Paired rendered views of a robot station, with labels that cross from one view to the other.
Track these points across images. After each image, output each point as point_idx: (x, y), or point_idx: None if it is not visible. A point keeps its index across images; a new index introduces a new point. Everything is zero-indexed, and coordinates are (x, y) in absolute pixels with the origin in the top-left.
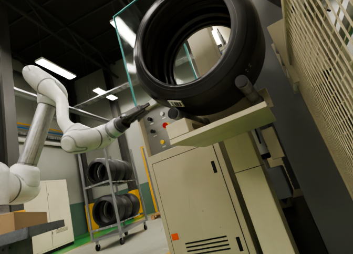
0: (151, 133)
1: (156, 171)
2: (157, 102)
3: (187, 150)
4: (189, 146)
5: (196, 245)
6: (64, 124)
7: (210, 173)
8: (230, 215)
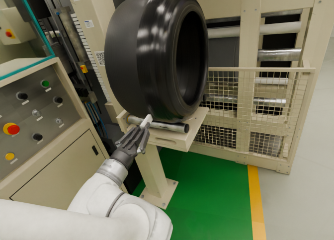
0: None
1: (23, 201)
2: None
3: (64, 148)
4: (66, 142)
5: None
6: (134, 227)
7: (93, 158)
8: None
